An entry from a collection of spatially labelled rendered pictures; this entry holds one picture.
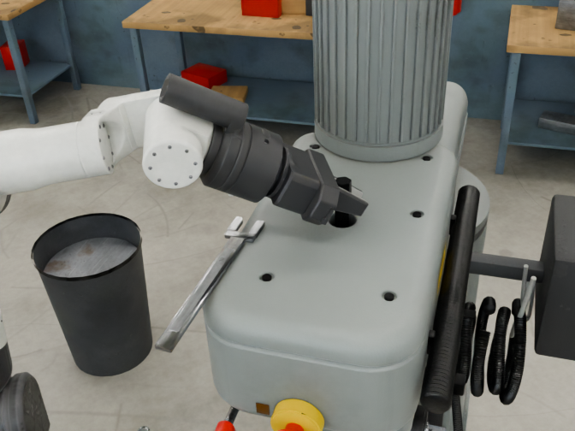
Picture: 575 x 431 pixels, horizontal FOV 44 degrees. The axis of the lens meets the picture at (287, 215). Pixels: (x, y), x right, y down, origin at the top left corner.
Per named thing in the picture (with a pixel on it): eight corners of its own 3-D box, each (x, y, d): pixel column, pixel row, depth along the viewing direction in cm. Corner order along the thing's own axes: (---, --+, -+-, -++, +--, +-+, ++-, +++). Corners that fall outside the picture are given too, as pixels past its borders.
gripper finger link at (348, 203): (357, 217, 91) (316, 202, 88) (370, 197, 89) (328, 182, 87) (360, 224, 89) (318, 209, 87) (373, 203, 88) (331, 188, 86)
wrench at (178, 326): (180, 356, 73) (179, 350, 72) (146, 348, 74) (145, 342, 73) (264, 225, 91) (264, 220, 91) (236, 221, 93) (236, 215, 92)
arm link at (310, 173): (293, 194, 96) (213, 166, 91) (327, 135, 92) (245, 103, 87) (312, 248, 86) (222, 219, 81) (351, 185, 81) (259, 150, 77)
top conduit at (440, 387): (449, 417, 79) (452, 397, 77) (411, 410, 80) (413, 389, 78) (478, 203, 114) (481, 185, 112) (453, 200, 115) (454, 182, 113)
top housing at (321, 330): (411, 456, 80) (419, 356, 71) (198, 410, 87) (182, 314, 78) (453, 225, 117) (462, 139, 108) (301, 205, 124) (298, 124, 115)
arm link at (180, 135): (223, 216, 82) (129, 185, 77) (219, 163, 90) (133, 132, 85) (268, 142, 76) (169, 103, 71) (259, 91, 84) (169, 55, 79)
